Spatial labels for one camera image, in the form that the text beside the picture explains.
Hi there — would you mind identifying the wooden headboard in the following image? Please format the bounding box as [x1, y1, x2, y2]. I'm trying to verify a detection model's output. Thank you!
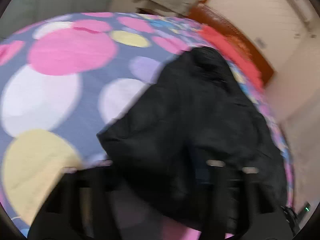
[188, 3, 274, 88]

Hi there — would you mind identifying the wall switch panel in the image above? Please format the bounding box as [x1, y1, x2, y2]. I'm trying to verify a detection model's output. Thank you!
[255, 37, 266, 49]

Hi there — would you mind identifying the red folded blanket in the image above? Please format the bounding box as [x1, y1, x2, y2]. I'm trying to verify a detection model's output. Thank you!
[199, 24, 264, 91]

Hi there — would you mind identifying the frosted glass wardrobe door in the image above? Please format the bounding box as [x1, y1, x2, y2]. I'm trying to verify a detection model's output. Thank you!
[1, 0, 111, 40]

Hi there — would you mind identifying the white curtain along bed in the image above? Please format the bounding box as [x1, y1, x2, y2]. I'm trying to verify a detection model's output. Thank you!
[283, 95, 319, 209]

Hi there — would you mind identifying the colourful circle-pattern bedspread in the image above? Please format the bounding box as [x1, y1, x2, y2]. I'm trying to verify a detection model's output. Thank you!
[1, 12, 293, 235]

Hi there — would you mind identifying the black quilted jacket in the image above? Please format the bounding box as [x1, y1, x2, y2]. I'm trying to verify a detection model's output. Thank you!
[97, 47, 287, 230]

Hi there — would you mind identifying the orange patterned pillow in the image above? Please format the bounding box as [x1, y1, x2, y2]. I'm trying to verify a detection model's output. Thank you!
[226, 35, 252, 60]

